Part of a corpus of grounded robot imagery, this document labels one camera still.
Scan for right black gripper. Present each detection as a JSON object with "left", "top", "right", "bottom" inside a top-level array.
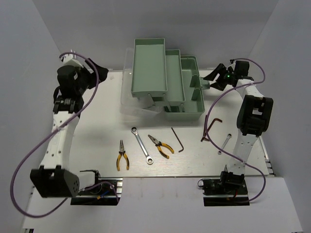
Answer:
[{"left": 204, "top": 63, "right": 236, "bottom": 91}]

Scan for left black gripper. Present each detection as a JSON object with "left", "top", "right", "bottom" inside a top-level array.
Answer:
[{"left": 75, "top": 58, "right": 109, "bottom": 95}]

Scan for bent brown hex key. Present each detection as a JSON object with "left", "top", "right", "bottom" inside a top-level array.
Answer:
[{"left": 207, "top": 118, "right": 223, "bottom": 133}]

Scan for green cantilever toolbox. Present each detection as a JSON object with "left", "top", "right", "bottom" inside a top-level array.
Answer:
[{"left": 121, "top": 38, "right": 209, "bottom": 121}]

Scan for straight brown hex key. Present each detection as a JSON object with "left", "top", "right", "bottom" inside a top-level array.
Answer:
[{"left": 200, "top": 115, "right": 209, "bottom": 142}]

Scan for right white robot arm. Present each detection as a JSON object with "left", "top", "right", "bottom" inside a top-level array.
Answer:
[{"left": 204, "top": 58, "right": 274, "bottom": 194}]

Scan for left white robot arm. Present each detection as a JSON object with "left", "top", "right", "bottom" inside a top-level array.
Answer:
[{"left": 30, "top": 59, "right": 108, "bottom": 198}]

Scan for small silver wrench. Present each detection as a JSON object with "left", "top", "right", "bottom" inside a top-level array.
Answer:
[{"left": 218, "top": 133, "right": 232, "bottom": 155}]

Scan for large silver ratchet wrench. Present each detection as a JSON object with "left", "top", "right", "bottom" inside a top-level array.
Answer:
[{"left": 131, "top": 127, "right": 154, "bottom": 165}]

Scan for left yellow-handled pliers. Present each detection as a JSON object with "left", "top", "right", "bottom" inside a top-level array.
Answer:
[{"left": 116, "top": 140, "right": 130, "bottom": 171}]

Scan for yellow-handled pliers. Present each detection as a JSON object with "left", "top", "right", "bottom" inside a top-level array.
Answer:
[
  {"left": 148, "top": 135, "right": 174, "bottom": 159},
  {"left": 116, "top": 140, "right": 130, "bottom": 171}
]

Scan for right yellow-handled pliers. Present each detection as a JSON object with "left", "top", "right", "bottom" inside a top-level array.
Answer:
[{"left": 148, "top": 135, "right": 174, "bottom": 159}]

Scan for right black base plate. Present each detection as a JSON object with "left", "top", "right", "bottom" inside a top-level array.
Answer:
[{"left": 197, "top": 171, "right": 250, "bottom": 207}]

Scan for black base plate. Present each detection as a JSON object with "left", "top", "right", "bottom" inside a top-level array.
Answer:
[
  {"left": 70, "top": 178, "right": 123, "bottom": 206},
  {"left": 197, "top": 171, "right": 250, "bottom": 207}
]

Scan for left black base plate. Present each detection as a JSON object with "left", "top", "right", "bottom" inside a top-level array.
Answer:
[{"left": 70, "top": 178, "right": 123, "bottom": 206}]

